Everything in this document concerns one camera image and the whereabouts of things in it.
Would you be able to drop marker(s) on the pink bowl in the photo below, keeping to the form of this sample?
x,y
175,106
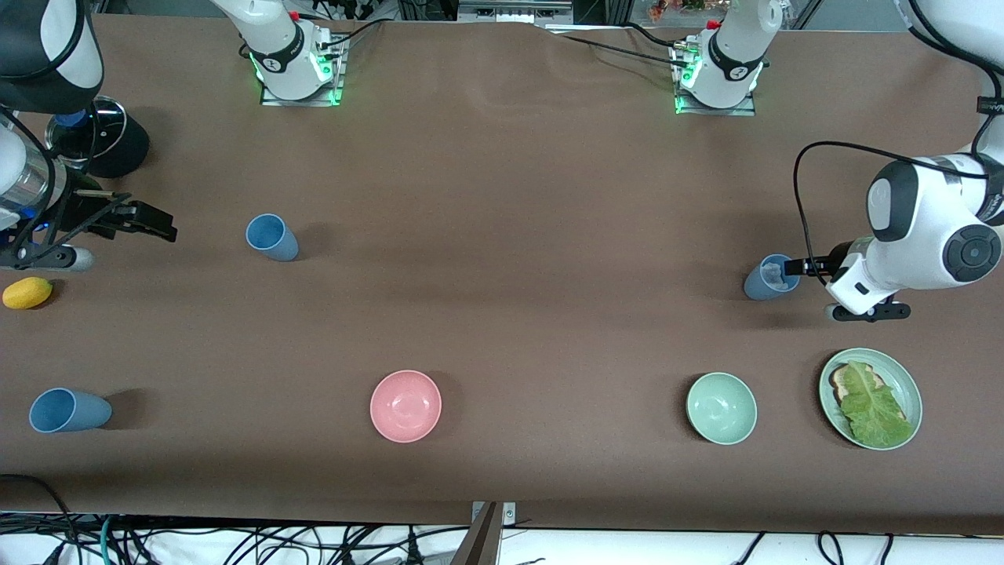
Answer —
x,y
405,406

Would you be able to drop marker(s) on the yellow lemon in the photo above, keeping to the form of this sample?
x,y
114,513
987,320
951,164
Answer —
x,y
27,293

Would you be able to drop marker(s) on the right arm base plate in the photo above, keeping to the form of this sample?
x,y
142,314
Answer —
x,y
339,78

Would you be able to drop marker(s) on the pale green bowl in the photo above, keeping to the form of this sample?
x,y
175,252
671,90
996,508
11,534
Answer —
x,y
722,408

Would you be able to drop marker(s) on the pale green plate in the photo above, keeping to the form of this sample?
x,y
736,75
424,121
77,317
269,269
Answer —
x,y
906,384

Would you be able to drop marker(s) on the toast slice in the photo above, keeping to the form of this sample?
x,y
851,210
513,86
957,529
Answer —
x,y
841,380

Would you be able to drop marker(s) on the green lettuce leaf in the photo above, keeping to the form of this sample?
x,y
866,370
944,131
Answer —
x,y
874,412

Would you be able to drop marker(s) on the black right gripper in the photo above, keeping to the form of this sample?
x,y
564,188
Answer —
x,y
80,210

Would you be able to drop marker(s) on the glass lid blue knob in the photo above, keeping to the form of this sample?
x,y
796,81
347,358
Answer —
x,y
106,125

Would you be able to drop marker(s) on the crumpled white paper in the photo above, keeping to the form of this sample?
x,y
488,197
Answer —
x,y
770,275

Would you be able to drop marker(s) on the brown table cover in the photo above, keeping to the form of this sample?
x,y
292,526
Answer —
x,y
502,329

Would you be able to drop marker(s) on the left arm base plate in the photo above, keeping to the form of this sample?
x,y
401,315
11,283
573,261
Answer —
x,y
749,108

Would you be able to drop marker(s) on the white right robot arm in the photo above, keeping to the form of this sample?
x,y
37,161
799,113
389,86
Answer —
x,y
274,47

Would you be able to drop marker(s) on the silver table edge bracket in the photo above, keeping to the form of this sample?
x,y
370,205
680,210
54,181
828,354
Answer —
x,y
510,514

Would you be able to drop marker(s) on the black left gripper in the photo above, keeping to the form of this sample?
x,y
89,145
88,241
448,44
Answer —
x,y
836,257

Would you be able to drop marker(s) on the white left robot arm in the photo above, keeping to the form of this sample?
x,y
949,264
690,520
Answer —
x,y
925,227

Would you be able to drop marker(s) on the blue cup with paper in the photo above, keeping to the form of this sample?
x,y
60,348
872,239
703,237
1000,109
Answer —
x,y
757,286

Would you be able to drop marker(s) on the dark angled bar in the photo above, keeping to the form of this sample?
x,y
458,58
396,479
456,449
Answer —
x,y
480,545

